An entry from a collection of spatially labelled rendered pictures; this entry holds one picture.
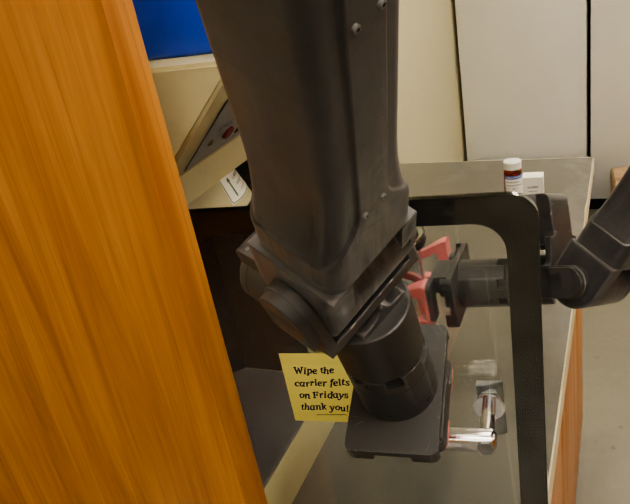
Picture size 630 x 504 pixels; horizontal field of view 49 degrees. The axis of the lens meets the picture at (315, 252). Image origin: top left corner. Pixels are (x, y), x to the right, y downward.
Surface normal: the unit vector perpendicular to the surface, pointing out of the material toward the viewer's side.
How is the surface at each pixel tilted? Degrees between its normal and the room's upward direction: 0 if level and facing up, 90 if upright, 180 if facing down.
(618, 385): 0
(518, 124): 90
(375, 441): 25
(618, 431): 0
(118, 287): 90
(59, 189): 90
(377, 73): 118
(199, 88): 90
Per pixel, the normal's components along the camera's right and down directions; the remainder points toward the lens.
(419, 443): -0.29, -0.62
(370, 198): 0.76, 0.55
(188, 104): -0.37, 0.46
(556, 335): -0.17, -0.89
